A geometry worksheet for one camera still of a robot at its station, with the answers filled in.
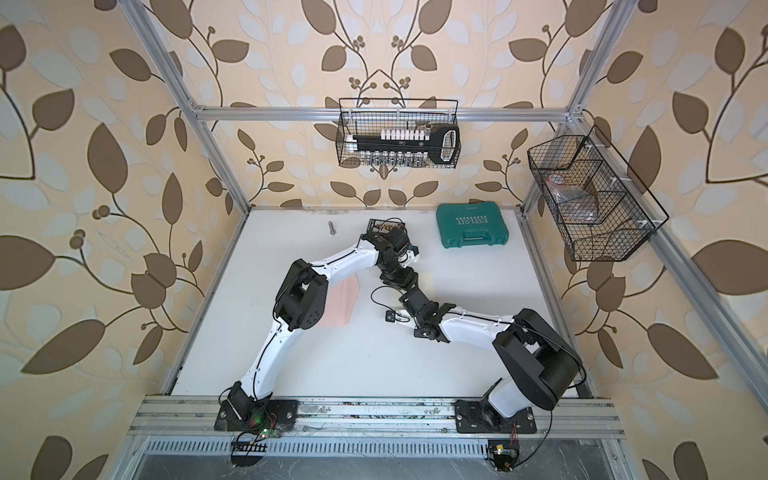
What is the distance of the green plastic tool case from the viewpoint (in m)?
1.08

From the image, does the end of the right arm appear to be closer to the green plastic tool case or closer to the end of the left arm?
the end of the left arm

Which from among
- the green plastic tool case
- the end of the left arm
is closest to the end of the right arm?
the end of the left arm
